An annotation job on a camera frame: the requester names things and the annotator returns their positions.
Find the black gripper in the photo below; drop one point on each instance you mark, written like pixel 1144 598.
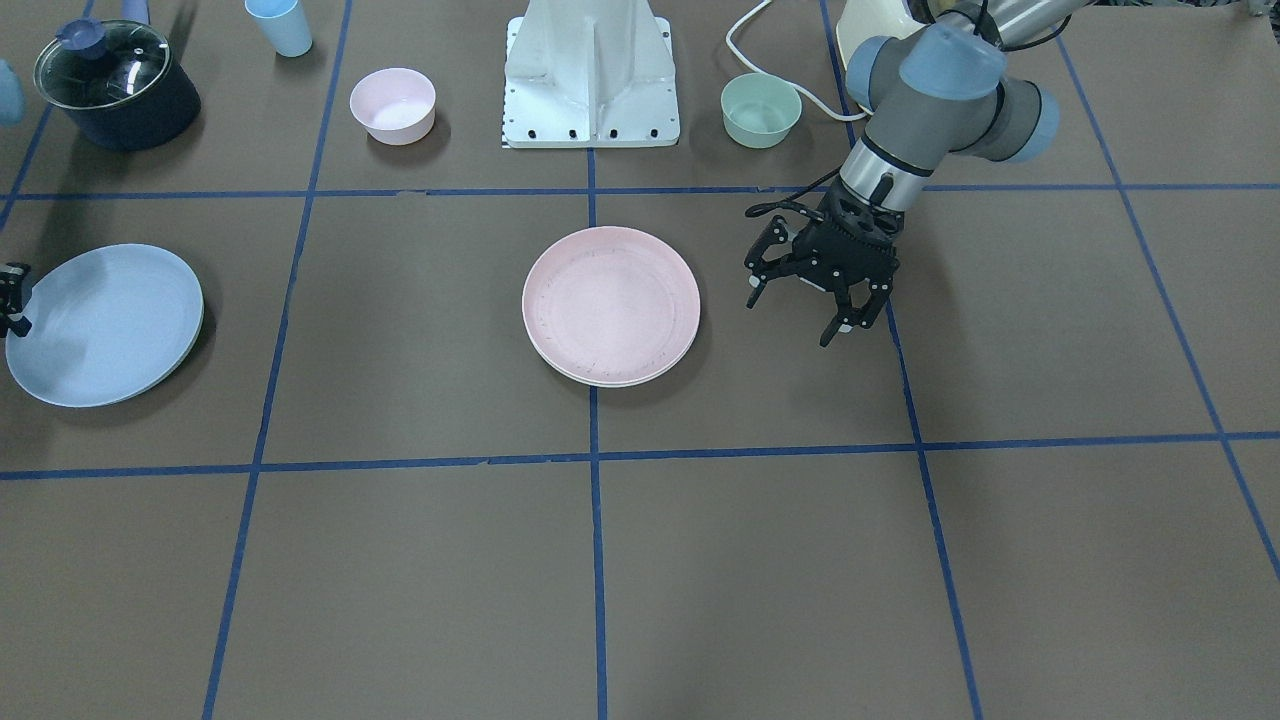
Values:
pixel 771 248

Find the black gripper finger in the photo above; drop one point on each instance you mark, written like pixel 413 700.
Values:
pixel 15 294

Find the pink plate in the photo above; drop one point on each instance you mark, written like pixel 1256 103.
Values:
pixel 611 307

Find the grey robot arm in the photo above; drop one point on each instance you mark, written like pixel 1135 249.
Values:
pixel 944 90

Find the light blue object at edge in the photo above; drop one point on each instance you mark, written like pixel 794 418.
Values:
pixel 12 97

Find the green bowl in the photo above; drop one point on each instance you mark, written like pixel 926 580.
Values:
pixel 758 110

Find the dark blue cooking pot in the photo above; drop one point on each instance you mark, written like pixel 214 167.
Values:
pixel 164 112

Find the glass pot lid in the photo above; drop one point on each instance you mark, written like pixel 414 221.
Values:
pixel 97 64

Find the light blue cup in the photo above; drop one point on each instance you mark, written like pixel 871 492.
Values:
pixel 284 24

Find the pink bowl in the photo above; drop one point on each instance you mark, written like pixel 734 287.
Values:
pixel 396 106

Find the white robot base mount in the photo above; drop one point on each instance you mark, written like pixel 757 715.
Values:
pixel 589 75

